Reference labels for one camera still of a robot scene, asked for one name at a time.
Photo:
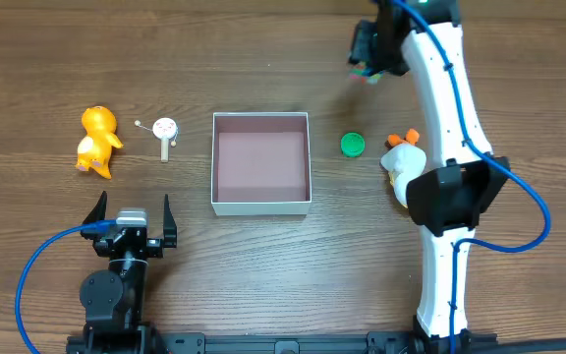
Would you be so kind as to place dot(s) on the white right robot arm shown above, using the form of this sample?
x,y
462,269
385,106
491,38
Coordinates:
x,y
447,188

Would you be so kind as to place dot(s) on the white cardboard box pink interior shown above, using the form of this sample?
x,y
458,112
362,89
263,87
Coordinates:
x,y
261,163

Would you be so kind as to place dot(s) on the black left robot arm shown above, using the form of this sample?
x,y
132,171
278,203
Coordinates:
x,y
113,298

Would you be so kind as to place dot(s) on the green round lid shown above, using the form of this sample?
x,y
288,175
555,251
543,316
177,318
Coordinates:
x,y
352,144

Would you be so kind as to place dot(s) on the white wooden rattle drum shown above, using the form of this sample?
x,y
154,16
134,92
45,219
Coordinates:
x,y
166,130

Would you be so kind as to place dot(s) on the multicolour puzzle cube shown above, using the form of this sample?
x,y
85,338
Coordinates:
x,y
362,72

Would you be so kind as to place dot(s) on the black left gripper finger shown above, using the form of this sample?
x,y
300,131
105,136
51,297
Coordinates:
x,y
170,229
96,214

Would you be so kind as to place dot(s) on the orange bear figurine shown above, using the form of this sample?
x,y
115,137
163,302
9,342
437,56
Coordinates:
x,y
95,149

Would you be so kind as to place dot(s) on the black mounting rail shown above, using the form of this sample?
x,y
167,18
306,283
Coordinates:
x,y
380,342

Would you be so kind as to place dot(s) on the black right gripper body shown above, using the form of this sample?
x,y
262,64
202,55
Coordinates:
x,y
367,61

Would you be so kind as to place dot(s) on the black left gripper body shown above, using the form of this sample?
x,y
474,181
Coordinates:
x,y
129,243

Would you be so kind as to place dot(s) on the white plush duck orange feet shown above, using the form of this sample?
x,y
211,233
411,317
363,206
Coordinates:
x,y
403,162

